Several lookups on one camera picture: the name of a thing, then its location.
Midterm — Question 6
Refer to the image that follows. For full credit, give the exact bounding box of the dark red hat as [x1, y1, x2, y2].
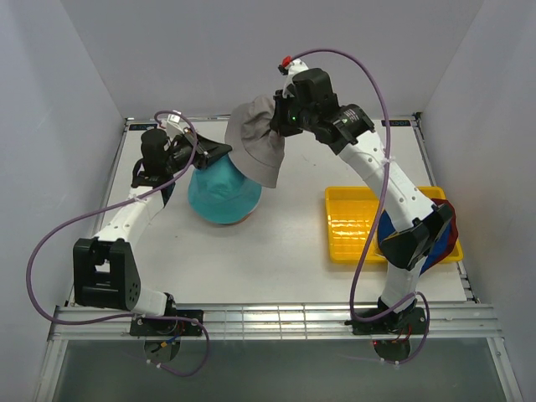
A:
[431, 198, 458, 263]

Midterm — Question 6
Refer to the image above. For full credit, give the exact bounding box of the teal bucket hat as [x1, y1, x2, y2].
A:
[188, 156, 262, 224]

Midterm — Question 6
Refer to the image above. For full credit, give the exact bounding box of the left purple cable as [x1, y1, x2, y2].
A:
[25, 111, 213, 378]

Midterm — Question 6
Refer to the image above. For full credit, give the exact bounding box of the aluminium front rail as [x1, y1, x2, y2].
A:
[49, 302, 503, 341]

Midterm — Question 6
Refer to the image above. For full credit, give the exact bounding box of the paper label strip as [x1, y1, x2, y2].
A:
[199, 113, 230, 121]

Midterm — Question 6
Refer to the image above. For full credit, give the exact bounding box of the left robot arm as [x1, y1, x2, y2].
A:
[73, 128, 231, 335]

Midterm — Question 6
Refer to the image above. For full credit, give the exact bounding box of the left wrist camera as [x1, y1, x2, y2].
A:
[158, 111, 188, 137]

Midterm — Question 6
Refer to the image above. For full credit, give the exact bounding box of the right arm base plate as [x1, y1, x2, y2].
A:
[344, 302, 427, 335]

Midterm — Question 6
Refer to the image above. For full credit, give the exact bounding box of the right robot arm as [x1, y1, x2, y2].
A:
[271, 64, 453, 332]

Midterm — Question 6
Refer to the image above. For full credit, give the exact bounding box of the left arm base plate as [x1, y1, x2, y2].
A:
[129, 308, 204, 338]

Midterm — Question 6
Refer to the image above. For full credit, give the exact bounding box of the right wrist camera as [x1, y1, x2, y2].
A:
[278, 56, 309, 98]

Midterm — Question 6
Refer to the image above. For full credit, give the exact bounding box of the blue hat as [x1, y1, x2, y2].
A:
[377, 204, 452, 273]

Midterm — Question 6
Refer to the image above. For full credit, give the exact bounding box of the yellow plastic tray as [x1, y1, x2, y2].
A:
[325, 187, 464, 264]

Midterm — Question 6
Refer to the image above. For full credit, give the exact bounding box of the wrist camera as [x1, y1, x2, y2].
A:
[158, 111, 188, 137]
[278, 56, 309, 98]

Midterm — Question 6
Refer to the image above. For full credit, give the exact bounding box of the grey bucket hat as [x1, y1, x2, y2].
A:
[224, 95, 285, 188]

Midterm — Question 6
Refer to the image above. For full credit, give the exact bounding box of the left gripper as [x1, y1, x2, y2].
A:
[163, 127, 231, 174]

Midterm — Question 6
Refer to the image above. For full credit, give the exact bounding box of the wooden hat stand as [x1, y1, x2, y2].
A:
[217, 212, 252, 226]

